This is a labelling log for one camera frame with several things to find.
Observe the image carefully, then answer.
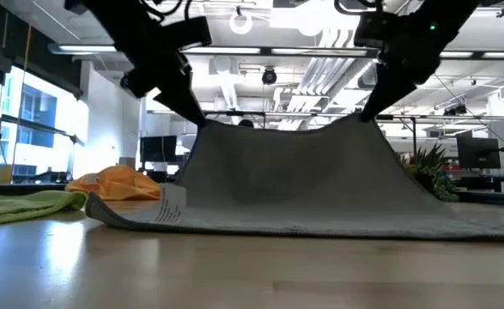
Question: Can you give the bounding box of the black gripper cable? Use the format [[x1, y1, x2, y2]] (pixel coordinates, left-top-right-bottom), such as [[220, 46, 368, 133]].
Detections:
[[147, 0, 195, 22], [333, 0, 385, 16]]

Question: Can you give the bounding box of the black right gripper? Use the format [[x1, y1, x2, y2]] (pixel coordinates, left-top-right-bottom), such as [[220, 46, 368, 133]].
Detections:
[[357, 8, 450, 124]]

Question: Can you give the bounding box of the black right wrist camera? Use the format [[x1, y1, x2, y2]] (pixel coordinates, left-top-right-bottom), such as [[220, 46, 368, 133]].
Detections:
[[353, 11, 401, 49]]

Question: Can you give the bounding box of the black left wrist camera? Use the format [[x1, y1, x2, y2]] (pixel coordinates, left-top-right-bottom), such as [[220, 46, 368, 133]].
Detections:
[[164, 15, 213, 49]]

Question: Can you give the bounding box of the green microfiber towel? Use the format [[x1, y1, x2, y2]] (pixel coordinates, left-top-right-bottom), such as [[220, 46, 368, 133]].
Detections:
[[0, 189, 88, 227]]

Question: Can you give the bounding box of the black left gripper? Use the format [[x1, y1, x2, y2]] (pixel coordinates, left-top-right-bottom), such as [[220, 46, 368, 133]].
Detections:
[[82, 0, 209, 128]]

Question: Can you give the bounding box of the potted succulent plant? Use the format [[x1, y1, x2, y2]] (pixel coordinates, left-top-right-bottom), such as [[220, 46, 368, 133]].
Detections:
[[399, 142, 461, 203]]

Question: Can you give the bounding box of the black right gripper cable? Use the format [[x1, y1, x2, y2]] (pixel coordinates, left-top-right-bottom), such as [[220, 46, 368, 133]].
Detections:
[[333, 0, 385, 16]]

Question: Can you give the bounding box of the black ceiling track spotlight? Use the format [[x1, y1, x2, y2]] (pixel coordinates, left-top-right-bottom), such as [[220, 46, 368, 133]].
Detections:
[[443, 104, 468, 117]]

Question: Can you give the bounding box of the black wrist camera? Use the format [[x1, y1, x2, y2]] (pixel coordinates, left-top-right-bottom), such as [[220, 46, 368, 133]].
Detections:
[[164, 15, 213, 49], [353, 11, 401, 49]]

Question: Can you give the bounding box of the grey microfiber towel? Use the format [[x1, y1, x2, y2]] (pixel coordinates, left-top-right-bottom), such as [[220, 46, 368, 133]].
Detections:
[[84, 112, 504, 241]]

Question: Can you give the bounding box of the black computer monitor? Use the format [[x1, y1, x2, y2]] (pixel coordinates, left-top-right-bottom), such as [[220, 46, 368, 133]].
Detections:
[[139, 135, 179, 163], [456, 136, 502, 170]]

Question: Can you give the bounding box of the orange microfiber towel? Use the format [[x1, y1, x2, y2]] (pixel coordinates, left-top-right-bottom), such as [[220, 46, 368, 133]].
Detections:
[[64, 165, 162, 202]]

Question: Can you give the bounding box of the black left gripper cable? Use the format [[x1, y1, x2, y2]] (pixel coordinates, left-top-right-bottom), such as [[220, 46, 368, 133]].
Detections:
[[147, 0, 195, 22]]

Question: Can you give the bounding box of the black round ceiling fixture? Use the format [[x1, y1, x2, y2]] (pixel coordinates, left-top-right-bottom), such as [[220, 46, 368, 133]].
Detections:
[[261, 67, 278, 86]]

